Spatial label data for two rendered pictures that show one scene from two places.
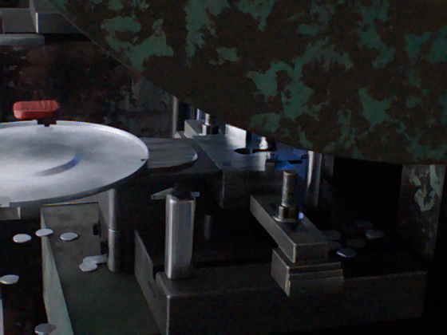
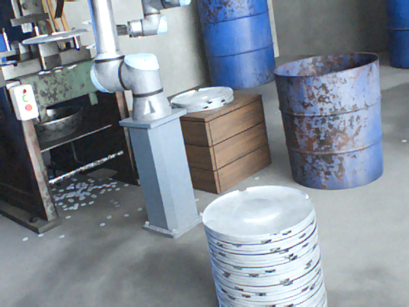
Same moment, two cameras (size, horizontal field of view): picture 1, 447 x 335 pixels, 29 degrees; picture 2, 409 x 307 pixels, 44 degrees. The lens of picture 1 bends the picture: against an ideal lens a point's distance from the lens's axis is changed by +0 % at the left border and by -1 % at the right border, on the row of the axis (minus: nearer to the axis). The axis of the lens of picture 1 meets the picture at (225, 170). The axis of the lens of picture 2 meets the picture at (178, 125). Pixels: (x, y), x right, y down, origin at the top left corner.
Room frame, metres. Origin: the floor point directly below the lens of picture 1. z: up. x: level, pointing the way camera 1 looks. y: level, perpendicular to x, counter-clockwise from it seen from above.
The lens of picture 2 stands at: (1.39, 2.47, 0.88)
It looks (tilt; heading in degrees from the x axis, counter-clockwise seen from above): 15 degrees down; 248
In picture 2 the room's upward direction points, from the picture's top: 11 degrees counter-clockwise
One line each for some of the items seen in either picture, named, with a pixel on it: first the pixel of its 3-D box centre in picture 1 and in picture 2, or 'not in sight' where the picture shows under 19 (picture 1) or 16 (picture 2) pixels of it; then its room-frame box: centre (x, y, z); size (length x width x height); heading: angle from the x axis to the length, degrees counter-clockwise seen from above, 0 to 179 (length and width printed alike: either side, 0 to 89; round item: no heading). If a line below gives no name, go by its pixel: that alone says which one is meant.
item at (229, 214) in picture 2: not in sight; (257, 210); (0.78, 1.40, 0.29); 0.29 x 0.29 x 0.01
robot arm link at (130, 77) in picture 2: not in sight; (142, 71); (0.79, 0.72, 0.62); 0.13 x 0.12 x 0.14; 128
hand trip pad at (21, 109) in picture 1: (37, 128); not in sight; (1.30, 0.30, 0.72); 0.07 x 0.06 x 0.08; 107
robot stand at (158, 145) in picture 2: not in sight; (163, 171); (0.78, 0.73, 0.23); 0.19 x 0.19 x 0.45; 21
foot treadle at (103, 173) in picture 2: not in sight; (75, 171); (1.01, 0.11, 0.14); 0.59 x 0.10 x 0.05; 107
